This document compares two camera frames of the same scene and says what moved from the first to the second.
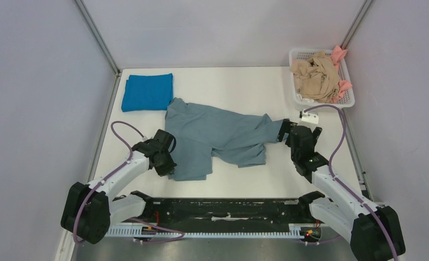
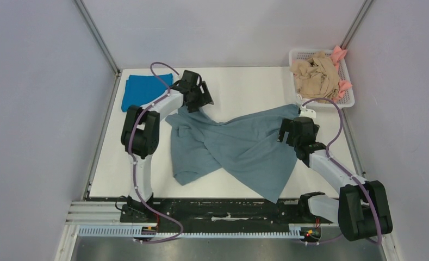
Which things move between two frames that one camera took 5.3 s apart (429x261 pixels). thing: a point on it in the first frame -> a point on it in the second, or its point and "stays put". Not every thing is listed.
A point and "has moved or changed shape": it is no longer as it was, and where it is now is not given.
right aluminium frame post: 355,24 stays put
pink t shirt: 338,54 stays put
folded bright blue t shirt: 147,93 stays put
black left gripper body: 167,165 -> 194,104
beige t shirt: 316,78 stays put
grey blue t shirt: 205,134 has moved or changed shape
